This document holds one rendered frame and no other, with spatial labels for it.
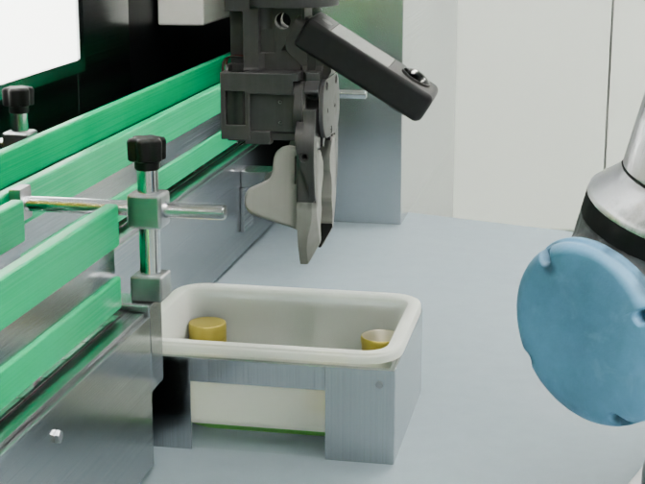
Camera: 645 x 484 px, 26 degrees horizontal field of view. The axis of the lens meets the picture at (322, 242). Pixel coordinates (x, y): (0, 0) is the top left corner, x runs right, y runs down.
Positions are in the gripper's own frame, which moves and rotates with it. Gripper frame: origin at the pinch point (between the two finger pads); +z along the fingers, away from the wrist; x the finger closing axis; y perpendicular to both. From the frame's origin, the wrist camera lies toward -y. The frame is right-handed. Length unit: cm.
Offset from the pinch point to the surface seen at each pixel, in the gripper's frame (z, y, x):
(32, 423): 4.0, 11.5, 32.6
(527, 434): 16.6, -16.9, -2.8
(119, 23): -11, 41, -72
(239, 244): 14, 20, -53
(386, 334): 10.5, -4.1, -8.9
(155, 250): -0.9, 11.0, 9.1
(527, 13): 10, 0, -350
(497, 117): 44, 8, -351
